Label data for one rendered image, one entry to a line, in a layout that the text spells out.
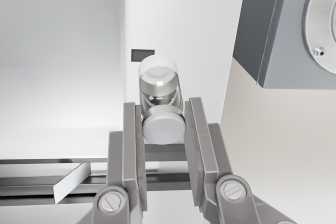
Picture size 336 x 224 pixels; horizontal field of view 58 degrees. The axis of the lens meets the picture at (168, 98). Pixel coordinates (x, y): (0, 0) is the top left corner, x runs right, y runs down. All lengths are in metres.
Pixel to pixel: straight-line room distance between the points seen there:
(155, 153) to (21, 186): 0.19
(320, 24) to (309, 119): 1.30
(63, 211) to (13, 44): 0.27
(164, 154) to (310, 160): 1.53
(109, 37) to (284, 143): 1.48
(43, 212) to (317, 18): 0.49
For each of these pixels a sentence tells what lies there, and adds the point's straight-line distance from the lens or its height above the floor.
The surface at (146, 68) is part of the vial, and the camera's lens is 0.16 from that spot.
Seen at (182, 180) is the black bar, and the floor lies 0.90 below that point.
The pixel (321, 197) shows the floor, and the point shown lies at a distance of 2.17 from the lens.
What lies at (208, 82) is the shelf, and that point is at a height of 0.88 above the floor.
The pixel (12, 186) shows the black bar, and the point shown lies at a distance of 0.49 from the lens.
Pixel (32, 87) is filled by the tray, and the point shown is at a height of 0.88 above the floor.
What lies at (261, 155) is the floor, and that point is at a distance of 1.74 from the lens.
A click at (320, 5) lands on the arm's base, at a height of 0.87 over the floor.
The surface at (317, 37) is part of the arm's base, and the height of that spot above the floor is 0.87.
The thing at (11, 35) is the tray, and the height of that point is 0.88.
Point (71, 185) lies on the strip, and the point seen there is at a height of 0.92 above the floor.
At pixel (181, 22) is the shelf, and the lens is 0.38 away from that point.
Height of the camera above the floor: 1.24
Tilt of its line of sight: 62 degrees down
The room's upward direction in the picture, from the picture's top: 164 degrees clockwise
